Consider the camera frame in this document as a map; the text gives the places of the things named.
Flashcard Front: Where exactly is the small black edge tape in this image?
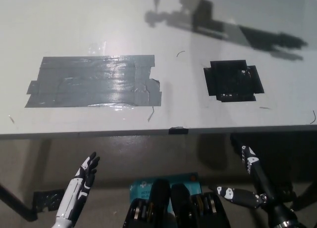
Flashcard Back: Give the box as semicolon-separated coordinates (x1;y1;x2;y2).
169;126;189;136

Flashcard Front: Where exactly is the teal cardboard router box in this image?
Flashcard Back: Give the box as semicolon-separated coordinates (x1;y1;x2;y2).
128;172;202;211

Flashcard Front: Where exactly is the black table leg with foot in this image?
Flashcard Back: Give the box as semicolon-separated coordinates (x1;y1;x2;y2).
288;175;317;211

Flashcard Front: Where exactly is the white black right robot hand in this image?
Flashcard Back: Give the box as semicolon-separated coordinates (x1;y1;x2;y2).
215;145;276;209

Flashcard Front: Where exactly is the black tape square patch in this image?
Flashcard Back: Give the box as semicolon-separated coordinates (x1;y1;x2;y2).
203;60;265;103

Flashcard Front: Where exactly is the grey duct tape patch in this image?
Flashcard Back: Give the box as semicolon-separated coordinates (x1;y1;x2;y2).
24;54;163;109

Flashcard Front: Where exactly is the black slanted table leg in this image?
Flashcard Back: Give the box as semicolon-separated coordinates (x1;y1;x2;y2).
0;182;38;223

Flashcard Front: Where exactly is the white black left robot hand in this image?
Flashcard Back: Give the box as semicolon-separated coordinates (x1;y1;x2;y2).
54;151;101;223

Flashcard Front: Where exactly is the black floor tape piece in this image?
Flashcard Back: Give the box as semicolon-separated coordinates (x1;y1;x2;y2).
33;189;65;212

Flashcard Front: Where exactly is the clear tape patch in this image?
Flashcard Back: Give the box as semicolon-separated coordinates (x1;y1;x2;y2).
87;41;107;56

